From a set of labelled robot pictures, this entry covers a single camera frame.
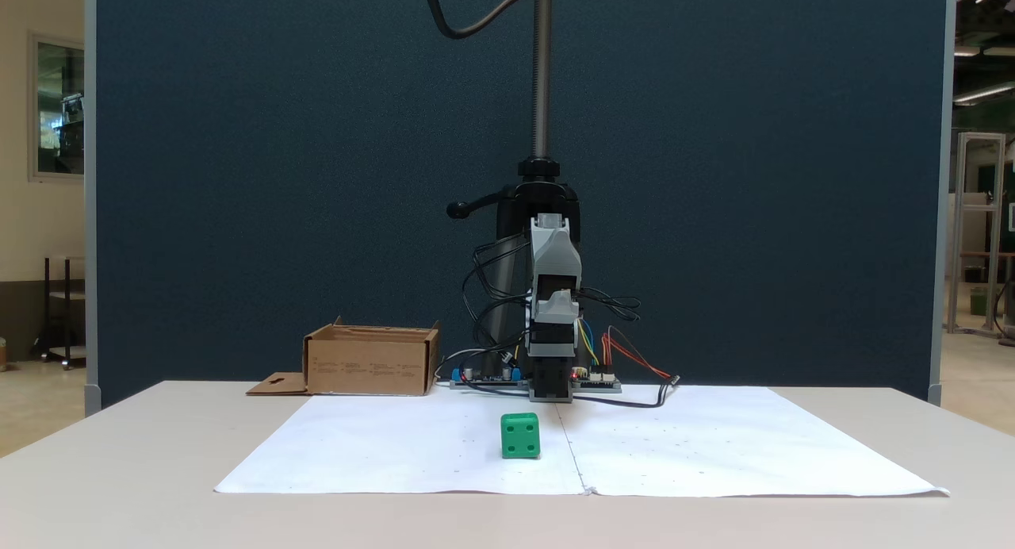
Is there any blue circuit board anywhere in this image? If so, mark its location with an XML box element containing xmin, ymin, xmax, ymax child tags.
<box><xmin>449</xmin><ymin>365</ymin><xmax>526</xmax><ymax>391</ymax></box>

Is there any circuit board with jumper wires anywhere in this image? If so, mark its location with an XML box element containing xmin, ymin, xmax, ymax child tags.
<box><xmin>571</xmin><ymin>365</ymin><xmax>623</xmax><ymax>394</ymax></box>

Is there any thick black camera cable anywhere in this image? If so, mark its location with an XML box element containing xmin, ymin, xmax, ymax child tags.
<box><xmin>419</xmin><ymin>0</ymin><xmax>550</xmax><ymax>40</ymax></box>

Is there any brown cardboard box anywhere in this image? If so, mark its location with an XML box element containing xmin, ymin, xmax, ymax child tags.
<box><xmin>246</xmin><ymin>317</ymin><xmax>441</xmax><ymax>397</ymax></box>

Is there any red jumper wire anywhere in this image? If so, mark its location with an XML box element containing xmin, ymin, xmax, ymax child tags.
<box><xmin>600</xmin><ymin>325</ymin><xmax>673</xmax><ymax>380</ymax></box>

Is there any green die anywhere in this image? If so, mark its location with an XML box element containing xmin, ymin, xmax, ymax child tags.
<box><xmin>500</xmin><ymin>413</ymin><xmax>542</xmax><ymax>460</ymax></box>

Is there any camera stand pole with clamp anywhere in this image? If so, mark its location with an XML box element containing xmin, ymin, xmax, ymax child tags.
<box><xmin>446</xmin><ymin>0</ymin><xmax>584</xmax><ymax>371</ymax></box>

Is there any yellow jumper wire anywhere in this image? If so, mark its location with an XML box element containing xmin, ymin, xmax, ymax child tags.
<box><xmin>577</xmin><ymin>317</ymin><xmax>601</xmax><ymax>367</ymax></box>

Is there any aluminium profile frame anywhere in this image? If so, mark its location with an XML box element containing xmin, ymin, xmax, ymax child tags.
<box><xmin>946</xmin><ymin>131</ymin><xmax>1008</xmax><ymax>337</ymax></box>

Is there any white paper sheet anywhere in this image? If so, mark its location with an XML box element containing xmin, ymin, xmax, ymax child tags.
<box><xmin>214</xmin><ymin>394</ymin><xmax>588</xmax><ymax>496</ymax></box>
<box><xmin>555</xmin><ymin>385</ymin><xmax>951</xmax><ymax>498</ymax></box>

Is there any black servo cable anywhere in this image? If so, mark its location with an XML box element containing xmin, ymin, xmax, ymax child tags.
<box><xmin>462</xmin><ymin>279</ymin><xmax>530</xmax><ymax>355</ymax></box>
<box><xmin>473</xmin><ymin>238</ymin><xmax>530</xmax><ymax>296</ymax></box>
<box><xmin>577</xmin><ymin>286</ymin><xmax>642</xmax><ymax>322</ymax></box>

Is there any black power cable with connector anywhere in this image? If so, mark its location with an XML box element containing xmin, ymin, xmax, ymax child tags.
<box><xmin>573</xmin><ymin>374</ymin><xmax>683</xmax><ymax>409</ymax></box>

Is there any dark blue partition panel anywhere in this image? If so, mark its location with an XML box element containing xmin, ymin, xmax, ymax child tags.
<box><xmin>84</xmin><ymin>0</ymin><xmax>955</xmax><ymax>417</ymax></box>

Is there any black metal cart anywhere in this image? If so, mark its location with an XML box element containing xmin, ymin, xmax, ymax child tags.
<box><xmin>32</xmin><ymin>254</ymin><xmax>86</xmax><ymax>371</ymax></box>

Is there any framed wall window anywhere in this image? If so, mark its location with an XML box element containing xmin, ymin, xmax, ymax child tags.
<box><xmin>29</xmin><ymin>30</ymin><xmax>86</xmax><ymax>185</ymax></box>

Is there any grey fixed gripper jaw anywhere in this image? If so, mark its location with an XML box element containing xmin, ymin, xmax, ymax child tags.
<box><xmin>537</xmin><ymin>290</ymin><xmax>579</xmax><ymax>325</ymax></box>

